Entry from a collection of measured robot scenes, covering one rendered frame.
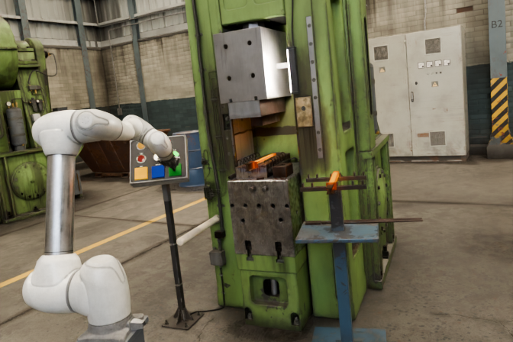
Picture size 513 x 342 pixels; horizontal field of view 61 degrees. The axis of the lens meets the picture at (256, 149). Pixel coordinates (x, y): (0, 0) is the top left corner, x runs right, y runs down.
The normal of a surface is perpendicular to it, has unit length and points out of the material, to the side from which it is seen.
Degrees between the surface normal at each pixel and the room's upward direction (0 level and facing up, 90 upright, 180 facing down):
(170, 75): 90
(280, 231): 90
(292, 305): 90
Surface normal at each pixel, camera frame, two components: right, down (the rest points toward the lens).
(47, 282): -0.18, -0.21
